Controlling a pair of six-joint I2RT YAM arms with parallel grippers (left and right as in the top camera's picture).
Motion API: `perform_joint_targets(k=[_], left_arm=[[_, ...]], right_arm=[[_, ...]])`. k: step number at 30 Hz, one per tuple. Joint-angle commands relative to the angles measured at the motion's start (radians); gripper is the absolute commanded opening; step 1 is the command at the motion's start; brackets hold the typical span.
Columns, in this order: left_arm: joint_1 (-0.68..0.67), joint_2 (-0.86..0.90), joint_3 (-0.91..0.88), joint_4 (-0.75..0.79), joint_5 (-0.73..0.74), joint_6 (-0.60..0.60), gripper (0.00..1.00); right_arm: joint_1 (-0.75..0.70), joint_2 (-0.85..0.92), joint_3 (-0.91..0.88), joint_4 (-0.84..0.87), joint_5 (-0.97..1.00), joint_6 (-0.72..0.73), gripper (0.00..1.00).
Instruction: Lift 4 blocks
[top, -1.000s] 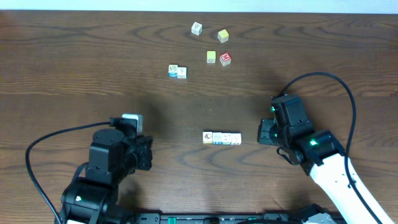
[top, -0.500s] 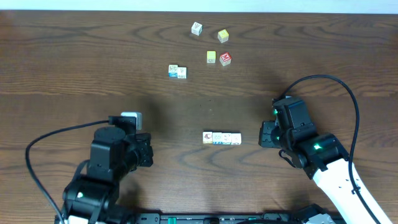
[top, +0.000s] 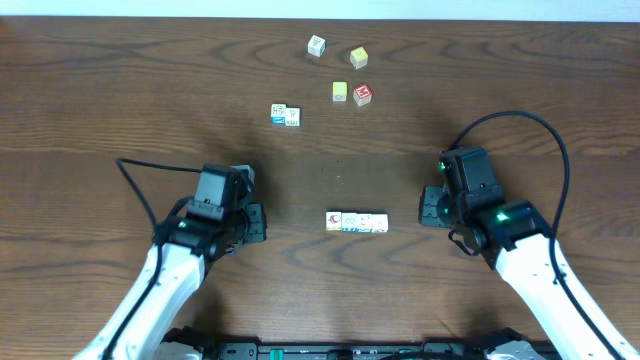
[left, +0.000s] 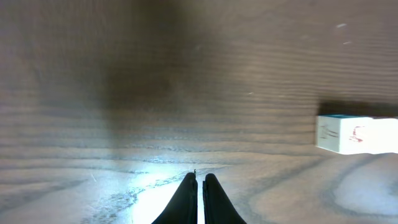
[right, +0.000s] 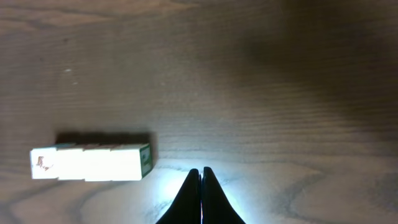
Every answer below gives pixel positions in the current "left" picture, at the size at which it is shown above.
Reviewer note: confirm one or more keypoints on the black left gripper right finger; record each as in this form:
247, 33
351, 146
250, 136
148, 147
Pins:
218, 208

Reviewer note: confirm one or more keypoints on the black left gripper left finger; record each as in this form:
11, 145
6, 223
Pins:
183, 206

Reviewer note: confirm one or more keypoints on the wooden block brown picture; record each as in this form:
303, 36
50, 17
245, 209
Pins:
343, 134

